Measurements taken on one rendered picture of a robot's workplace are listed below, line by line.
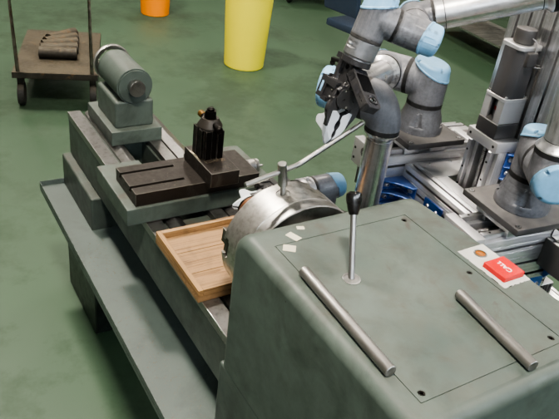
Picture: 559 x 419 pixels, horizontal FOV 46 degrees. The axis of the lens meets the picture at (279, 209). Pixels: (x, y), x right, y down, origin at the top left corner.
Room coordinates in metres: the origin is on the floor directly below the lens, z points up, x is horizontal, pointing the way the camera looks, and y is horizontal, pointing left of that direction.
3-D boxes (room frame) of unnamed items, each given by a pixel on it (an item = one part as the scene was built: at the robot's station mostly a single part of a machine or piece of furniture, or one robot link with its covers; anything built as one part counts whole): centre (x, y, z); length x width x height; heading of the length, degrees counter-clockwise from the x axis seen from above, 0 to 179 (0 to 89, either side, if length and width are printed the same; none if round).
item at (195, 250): (1.57, 0.12, 0.88); 0.36 x 0.30 x 0.04; 125
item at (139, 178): (1.87, 0.31, 0.95); 0.43 x 0.18 x 0.04; 125
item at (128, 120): (2.34, 0.66, 1.01); 0.30 x 0.20 x 0.29; 35
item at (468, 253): (1.13, -0.45, 1.23); 0.13 x 0.08 x 0.06; 35
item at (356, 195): (1.09, -0.14, 1.38); 0.04 x 0.03 x 0.05; 35
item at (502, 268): (1.11, -0.47, 1.26); 0.06 x 0.06 x 0.02; 35
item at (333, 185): (1.68, -0.13, 1.08); 0.11 x 0.08 x 0.09; 124
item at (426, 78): (2.03, -0.41, 1.33); 0.13 x 0.12 x 0.14; 67
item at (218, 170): (1.88, 0.24, 1.00); 0.20 x 0.10 x 0.05; 35
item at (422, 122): (2.03, -0.42, 1.21); 0.15 x 0.15 x 0.10
